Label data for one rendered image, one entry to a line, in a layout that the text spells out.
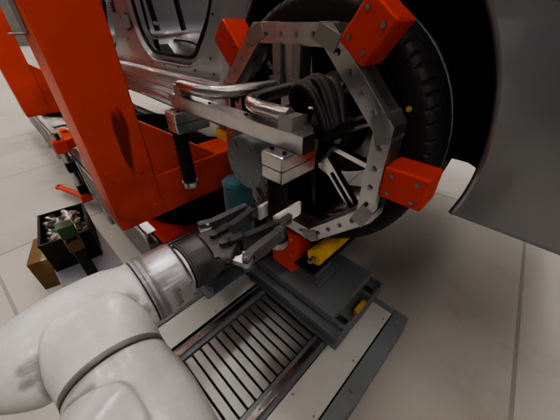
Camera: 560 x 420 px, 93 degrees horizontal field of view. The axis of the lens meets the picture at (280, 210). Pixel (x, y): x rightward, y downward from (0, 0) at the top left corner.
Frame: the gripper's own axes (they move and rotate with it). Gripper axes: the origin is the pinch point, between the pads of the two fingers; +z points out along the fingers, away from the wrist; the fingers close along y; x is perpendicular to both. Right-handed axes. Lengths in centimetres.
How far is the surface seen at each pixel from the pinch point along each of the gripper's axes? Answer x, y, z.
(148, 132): 0, -62, 2
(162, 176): -16, -60, 2
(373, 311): -75, 10, 49
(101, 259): -38, -61, -26
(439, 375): -83, 41, 47
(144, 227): -44, -76, -7
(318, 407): -75, 15, 3
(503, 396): -83, 60, 56
